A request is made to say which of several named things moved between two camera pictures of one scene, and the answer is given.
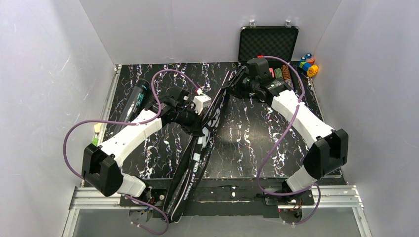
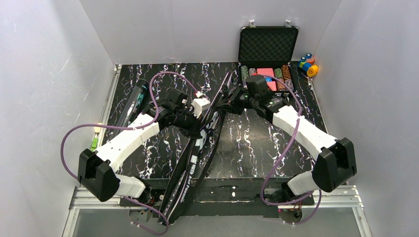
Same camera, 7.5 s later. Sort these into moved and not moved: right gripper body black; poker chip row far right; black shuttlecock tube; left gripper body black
Moved: right gripper body black
Not moved: poker chip row far right; black shuttlecock tube; left gripper body black
